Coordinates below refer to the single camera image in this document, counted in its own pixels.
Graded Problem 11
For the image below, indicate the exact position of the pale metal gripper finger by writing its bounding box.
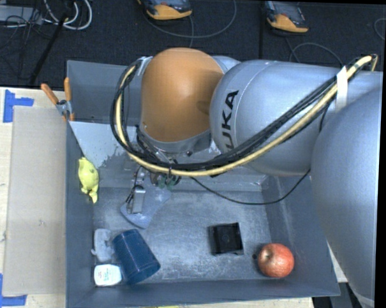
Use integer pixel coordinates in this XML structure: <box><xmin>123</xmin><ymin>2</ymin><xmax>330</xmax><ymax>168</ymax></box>
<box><xmin>124</xmin><ymin>185</ymin><xmax>147</xmax><ymax>216</ymax></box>
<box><xmin>119</xmin><ymin>182</ymin><xmax>173</xmax><ymax>231</ymax></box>

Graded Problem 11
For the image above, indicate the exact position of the grey metal bin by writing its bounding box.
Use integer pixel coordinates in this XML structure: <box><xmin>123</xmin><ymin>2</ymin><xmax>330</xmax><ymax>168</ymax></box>
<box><xmin>56</xmin><ymin>59</ymin><xmax>352</xmax><ymax>308</ymax></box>

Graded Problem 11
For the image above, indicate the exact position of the yellow toy animal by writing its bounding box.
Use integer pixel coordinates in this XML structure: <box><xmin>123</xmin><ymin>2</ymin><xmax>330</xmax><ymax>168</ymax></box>
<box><xmin>76</xmin><ymin>156</ymin><xmax>101</xmax><ymax>205</ymax></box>

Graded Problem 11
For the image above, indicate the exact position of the dark blue cup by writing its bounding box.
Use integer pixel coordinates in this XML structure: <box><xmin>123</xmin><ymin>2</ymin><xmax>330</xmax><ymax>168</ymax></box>
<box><xmin>110</xmin><ymin>227</ymin><xmax>163</xmax><ymax>286</ymax></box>

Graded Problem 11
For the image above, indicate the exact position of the clear plastic piece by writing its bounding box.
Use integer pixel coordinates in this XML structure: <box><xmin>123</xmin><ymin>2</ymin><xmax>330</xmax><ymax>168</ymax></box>
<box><xmin>90</xmin><ymin>228</ymin><xmax>116</xmax><ymax>263</ymax></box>

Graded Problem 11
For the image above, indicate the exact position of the black square box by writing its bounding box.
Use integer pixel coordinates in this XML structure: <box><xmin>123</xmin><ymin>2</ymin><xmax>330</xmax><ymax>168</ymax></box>
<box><xmin>206</xmin><ymin>221</ymin><xmax>246</xmax><ymax>258</ymax></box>

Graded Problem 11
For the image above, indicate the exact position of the pale flat board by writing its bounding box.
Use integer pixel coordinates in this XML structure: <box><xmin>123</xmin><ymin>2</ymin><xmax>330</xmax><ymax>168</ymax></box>
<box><xmin>1</xmin><ymin>106</ymin><xmax>75</xmax><ymax>300</ymax></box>

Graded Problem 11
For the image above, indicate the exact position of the red apple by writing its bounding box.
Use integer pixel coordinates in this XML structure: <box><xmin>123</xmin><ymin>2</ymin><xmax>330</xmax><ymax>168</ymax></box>
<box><xmin>256</xmin><ymin>242</ymin><xmax>296</xmax><ymax>280</ymax></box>

